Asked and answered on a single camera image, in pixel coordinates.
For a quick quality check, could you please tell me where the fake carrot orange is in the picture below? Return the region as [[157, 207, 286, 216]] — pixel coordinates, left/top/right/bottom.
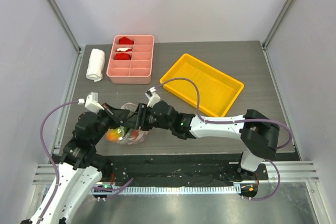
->
[[131, 130, 140, 138]]

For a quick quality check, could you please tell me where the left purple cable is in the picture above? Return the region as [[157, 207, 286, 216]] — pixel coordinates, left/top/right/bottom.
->
[[36, 99, 134, 222]]

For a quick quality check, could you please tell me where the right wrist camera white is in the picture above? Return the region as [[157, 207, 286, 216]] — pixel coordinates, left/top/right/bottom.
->
[[145, 87, 161, 108]]

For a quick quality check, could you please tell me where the fake mango orange green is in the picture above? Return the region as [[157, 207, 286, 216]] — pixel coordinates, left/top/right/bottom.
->
[[106, 128, 124, 142]]

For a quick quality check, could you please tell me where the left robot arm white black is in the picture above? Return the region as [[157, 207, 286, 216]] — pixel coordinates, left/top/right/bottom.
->
[[23, 99, 130, 223]]

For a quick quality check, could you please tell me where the white slotted cable duct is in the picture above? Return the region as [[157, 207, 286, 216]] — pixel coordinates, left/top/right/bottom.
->
[[90, 185, 241, 196]]

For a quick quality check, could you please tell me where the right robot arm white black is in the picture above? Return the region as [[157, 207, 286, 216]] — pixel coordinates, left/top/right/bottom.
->
[[122, 101, 280, 179]]

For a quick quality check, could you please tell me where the clear zip top bag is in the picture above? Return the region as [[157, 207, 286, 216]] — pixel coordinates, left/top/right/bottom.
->
[[104, 102, 146, 145]]

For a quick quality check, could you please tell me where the pink divided organizer tray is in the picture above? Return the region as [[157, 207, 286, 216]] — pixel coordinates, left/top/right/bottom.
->
[[106, 35, 154, 84]]

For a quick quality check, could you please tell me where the white red fake food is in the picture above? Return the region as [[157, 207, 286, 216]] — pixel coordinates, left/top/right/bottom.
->
[[116, 47, 132, 52]]

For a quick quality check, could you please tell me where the red fake food top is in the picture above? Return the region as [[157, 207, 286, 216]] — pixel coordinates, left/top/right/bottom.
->
[[119, 36, 134, 45]]

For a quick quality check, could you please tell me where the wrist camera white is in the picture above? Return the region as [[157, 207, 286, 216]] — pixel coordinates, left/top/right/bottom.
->
[[145, 87, 161, 108], [78, 92, 104, 114]]

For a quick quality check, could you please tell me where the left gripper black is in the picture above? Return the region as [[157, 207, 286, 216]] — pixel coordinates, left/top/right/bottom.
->
[[92, 102, 131, 144]]

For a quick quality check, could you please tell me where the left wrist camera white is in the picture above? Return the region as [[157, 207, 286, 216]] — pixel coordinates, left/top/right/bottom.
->
[[78, 92, 104, 114]]

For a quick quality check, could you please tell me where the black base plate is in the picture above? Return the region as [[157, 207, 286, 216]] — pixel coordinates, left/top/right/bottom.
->
[[107, 154, 268, 187]]

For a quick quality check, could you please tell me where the yellow plastic tray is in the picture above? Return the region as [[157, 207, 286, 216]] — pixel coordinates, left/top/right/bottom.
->
[[160, 54, 244, 117]]

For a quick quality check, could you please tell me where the rolled white towel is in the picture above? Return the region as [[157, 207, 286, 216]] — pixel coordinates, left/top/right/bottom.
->
[[86, 48, 105, 82]]

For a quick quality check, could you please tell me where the red fake food lower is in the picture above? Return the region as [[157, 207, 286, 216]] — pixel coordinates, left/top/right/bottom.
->
[[114, 52, 132, 60]]

